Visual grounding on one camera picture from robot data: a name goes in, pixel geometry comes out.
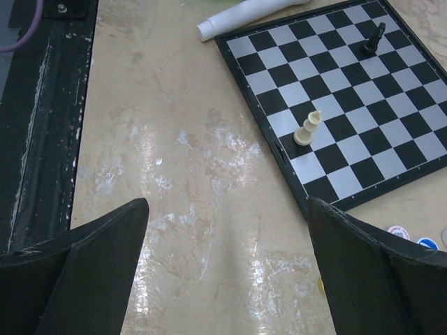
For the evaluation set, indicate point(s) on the white tube bottle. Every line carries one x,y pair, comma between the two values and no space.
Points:
241,14

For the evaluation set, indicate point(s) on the black chess piece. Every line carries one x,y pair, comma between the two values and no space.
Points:
370,46

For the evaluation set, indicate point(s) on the black white chessboard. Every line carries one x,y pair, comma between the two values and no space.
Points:
384,115

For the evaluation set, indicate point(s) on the blue bottle cap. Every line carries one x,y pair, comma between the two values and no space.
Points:
428,242

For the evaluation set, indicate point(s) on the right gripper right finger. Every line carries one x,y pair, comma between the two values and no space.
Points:
376,282

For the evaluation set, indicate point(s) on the cream chess piece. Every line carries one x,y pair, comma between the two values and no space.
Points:
304,135

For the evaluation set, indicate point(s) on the yellow bottle cap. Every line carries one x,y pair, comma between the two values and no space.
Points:
321,286

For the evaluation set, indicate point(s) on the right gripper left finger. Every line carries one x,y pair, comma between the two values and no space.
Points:
78,282

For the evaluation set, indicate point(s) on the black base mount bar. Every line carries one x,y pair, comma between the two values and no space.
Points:
43,97

